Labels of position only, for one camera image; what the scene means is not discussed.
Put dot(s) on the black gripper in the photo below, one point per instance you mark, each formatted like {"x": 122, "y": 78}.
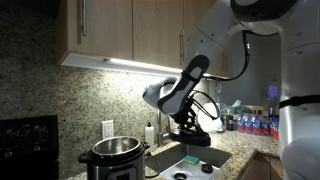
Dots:
{"x": 186, "y": 111}

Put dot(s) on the black cooker lid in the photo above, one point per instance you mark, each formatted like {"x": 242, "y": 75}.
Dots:
{"x": 190, "y": 137}

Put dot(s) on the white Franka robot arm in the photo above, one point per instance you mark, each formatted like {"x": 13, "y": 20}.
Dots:
{"x": 300, "y": 66}

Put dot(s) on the stainless steel electric cooker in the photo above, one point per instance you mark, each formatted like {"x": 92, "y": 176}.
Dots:
{"x": 115, "y": 163}

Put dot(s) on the white plastic bag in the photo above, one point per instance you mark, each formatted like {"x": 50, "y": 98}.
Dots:
{"x": 213, "y": 125}

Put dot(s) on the steel sink faucet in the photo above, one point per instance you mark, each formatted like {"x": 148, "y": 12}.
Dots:
{"x": 160, "y": 133}

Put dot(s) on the green and yellow sponge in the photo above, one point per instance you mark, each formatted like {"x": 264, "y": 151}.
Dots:
{"x": 191, "y": 160}

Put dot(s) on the steel kitchen sink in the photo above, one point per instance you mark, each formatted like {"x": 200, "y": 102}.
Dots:
{"x": 200, "y": 160}

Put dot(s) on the black jar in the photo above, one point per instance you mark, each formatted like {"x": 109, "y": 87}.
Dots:
{"x": 228, "y": 121}

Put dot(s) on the white soap dispenser bottle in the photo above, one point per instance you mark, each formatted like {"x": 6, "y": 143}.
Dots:
{"x": 149, "y": 135}

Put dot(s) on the black sink stopper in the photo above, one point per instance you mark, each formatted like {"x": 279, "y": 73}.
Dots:
{"x": 207, "y": 168}

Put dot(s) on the water bottle blue orange label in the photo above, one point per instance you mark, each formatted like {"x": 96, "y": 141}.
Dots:
{"x": 256, "y": 125}
{"x": 273, "y": 126}
{"x": 248, "y": 124}
{"x": 240, "y": 124}
{"x": 265, "y": 126}

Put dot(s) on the under-cabinet light strip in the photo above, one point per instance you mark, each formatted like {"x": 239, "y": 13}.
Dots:
{"x": 140, "y": 65}

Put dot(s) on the small blue-lit monitor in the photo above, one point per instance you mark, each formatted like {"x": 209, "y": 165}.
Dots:
{"x": 273, "y": 95}

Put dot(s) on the white wall outlet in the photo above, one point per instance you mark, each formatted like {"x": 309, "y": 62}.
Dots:
{"x": 107, "y": 129}

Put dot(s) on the wooden wall cabinet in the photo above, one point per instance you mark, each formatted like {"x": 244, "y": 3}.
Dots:
{"x": 110, "y": 26}

